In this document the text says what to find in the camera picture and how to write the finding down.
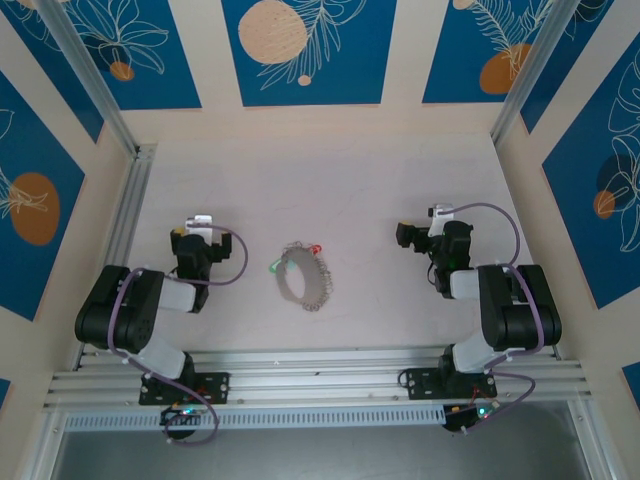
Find blue poster orange circle fern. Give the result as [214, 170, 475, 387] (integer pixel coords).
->
[422, 0, 556, 105]

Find blue poster dark circle flower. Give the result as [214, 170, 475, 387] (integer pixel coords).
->
[542, 47, 640, 310]

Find blue poster white line drawing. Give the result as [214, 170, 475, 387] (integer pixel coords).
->
[0, 0, 106, 145]

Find blue poster pale peach circle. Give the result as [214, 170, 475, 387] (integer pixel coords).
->
[221, 0, 399, 108]

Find slotted grey cable duct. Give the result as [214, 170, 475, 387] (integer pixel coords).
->
[63, 405, 447, 432]

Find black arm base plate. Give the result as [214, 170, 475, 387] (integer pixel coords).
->
[138, 371, 232, 407]
[403, 367, 500, 401]

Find aluminium frame post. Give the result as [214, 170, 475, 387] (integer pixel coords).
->
[19, 407, 69, 480]
[489, 0, 571, 146]
[567, 397, 614, 480]
[34, 0, 157, 161]

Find long aluminium base rail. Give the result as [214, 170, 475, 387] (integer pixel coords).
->
[42, 344, 596, 411]

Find blue poster small orange circle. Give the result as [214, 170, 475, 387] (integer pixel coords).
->
[62, 0, 203, 112]

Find aluminium side floor rail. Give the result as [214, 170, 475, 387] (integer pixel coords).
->
[74, 143, 159, 371]

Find blue poster white leaves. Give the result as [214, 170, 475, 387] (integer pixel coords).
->
[519, 0, 640, 136]

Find controller board with green LED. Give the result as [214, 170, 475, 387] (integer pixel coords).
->
[442, 402, 501, 434]
[159, 405, 211, 432]

